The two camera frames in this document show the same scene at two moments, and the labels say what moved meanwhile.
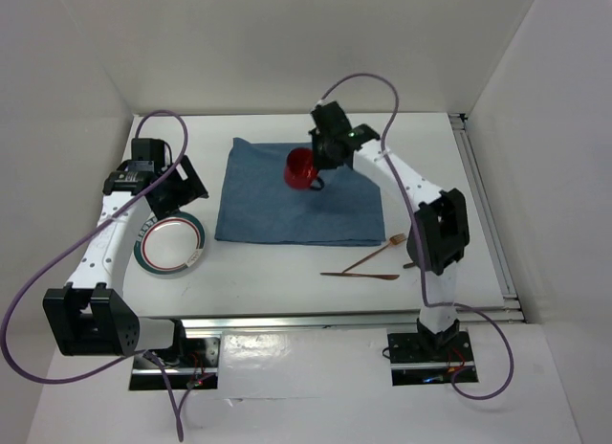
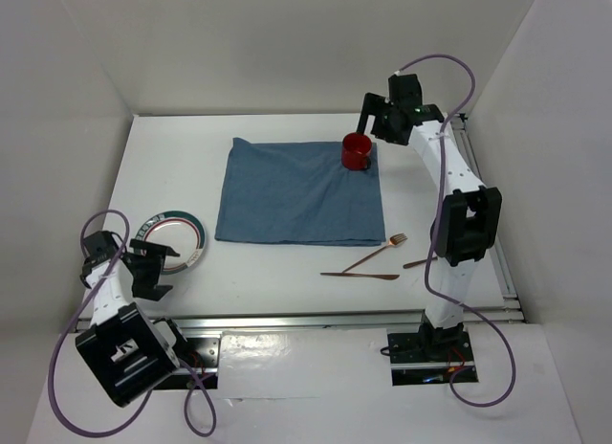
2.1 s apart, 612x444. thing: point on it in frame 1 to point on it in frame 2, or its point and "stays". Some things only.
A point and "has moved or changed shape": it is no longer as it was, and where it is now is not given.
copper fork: x=394 y=240 stays
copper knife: x=381 y=277 stays
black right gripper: x=318 y=163 to x=374 y=104
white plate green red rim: x=170 y=246 stays
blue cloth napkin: x=256 y=204 stays
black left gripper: x=188 y=188 to x=147 y=288
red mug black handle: x=298 y=169 has moved or changed shape
